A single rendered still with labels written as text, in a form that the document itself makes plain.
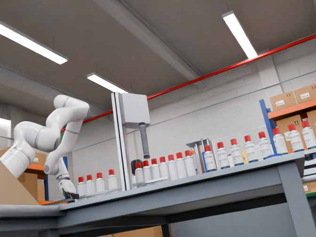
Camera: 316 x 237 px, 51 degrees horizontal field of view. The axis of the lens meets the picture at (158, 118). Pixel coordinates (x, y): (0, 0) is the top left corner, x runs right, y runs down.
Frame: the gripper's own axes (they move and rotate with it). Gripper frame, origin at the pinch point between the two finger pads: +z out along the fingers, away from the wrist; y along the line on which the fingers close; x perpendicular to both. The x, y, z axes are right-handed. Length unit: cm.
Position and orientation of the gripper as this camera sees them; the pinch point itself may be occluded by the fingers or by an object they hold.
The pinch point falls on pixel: (72, 202)
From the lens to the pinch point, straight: 222.3
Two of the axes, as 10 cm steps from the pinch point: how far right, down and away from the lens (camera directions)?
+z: 4.6, 7.8, -4.3
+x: -8.1, 5.7, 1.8
